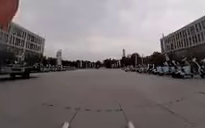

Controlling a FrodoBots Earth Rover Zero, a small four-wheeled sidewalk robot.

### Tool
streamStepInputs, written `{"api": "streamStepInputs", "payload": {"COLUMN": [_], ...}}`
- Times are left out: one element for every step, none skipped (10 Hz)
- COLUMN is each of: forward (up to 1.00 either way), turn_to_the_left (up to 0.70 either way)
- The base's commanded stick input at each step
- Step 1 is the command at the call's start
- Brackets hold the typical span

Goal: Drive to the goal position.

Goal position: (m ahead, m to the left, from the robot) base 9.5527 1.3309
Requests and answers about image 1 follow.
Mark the robot's own part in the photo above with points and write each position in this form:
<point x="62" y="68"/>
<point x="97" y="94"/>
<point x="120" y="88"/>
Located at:
<point x="65" y="125"/>
<point x="131" y="125"/>

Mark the row of trees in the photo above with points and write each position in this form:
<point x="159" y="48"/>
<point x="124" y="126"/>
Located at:
<point x="133" y="59"/>

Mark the row of pale banner flags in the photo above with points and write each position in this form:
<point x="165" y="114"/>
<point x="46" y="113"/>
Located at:
<point x="59" y="56"/>

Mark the grey many-windowed building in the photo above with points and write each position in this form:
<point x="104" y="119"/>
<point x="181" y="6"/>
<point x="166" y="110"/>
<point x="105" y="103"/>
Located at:
<point x="193" y="36"/>

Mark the pale many-windowed building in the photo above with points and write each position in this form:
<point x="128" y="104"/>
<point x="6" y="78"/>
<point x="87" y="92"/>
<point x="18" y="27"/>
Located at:
<point x="23" y="41"/>

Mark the row of parked scooters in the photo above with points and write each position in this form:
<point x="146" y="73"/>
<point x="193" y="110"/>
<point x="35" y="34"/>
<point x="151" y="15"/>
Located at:
<point x="50" y="68"/>
<point x="176" y="70"/>

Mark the red round object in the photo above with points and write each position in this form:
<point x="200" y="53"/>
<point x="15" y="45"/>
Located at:
<point x="1" y="10"/>

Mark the tall slim tower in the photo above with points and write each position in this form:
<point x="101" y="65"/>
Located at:
<point x="124" y="52"/>

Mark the grey paved plaza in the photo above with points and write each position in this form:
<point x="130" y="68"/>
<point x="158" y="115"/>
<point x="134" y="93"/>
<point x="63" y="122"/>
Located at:
<point x="100" y="90"/>

